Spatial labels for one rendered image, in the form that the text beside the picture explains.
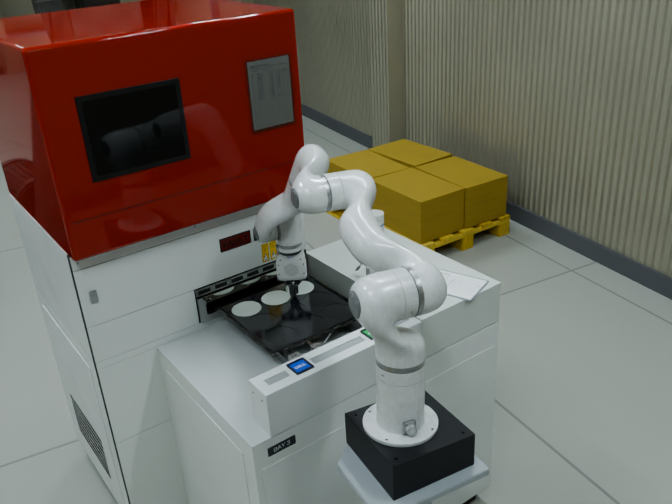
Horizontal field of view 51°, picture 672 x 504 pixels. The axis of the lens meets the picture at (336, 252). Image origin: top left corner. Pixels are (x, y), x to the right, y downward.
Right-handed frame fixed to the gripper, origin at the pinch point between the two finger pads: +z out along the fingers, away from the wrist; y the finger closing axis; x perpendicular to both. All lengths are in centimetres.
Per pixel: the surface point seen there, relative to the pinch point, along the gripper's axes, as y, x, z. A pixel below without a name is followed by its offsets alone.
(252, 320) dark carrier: -13.1, -14.1, 2.6
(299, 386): 4, -56, -1
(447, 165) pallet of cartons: 92, 256, 50
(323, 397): 10, -52, 6
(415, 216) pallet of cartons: 63, 196, 61
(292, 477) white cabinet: 0, -59, 28
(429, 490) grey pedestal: 36, -84, 10
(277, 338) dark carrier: -4.2, -25.6, 2.6
